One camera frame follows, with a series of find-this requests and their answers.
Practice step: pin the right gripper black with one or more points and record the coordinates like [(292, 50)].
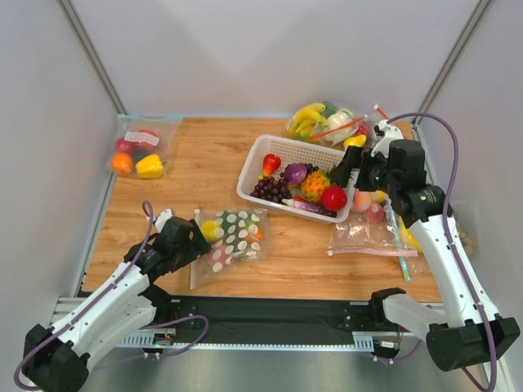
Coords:
[(361, 168)]

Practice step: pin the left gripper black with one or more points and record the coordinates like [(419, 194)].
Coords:
[(195, 238)]

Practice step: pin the polka dot zip bag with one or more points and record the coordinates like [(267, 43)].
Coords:
[(200, 270)]

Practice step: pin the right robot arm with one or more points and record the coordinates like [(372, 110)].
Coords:
[(470, 330)]

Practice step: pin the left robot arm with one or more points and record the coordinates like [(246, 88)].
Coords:
[(62, 356)]

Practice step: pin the fake yellow apple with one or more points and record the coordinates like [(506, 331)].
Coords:
[(212, 231)]

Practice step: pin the fake pink peach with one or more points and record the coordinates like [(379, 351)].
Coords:
[(221, 256)]

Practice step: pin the red zip bag with vegetables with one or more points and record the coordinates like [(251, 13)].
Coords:
[(366, 134)]

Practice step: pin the fake red apple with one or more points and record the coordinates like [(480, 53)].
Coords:
[(334, 198)]

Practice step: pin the fake pineapple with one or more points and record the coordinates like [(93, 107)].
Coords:
[(314, 185)]

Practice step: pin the fake green cucumber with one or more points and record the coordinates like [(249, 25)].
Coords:
[(248, 235)]

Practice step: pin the orange zip bag with bananas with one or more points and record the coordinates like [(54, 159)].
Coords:
[(342, 123)]

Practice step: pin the fake purple eggplant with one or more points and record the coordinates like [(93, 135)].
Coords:
[(308, 207)]

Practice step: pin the fake purple onion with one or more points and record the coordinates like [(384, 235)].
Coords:
[(295, 173)]

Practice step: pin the fake red chili pepper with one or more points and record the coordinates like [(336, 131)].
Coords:
[(299, 199)]

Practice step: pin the fake banana bunch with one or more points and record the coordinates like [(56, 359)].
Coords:
[(305, 119)]

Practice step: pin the fake grape bunch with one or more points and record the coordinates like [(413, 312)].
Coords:
[(272, 190)]

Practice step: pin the fake red strawberry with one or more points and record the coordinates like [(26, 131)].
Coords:
[(271, 164)]

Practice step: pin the fake yellow bell pepper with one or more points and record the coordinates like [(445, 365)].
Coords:
[(150, 167)]

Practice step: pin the fake orange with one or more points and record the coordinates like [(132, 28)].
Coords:
[(122, 164)]

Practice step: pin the blue zip bag with fruit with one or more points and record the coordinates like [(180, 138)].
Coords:
[(141, 136)]

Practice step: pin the blue zip bag right side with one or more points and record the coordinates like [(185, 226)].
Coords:
[(376, 207)]

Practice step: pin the bag of nuts right edge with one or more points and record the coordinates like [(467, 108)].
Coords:
[(469, 243)]

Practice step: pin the white plastic basket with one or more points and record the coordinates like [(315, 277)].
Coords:
[(314, 157)]

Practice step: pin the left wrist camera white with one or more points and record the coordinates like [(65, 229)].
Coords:
[(162, 218)]

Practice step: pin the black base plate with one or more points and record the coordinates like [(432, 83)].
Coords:
[(274, 323)]

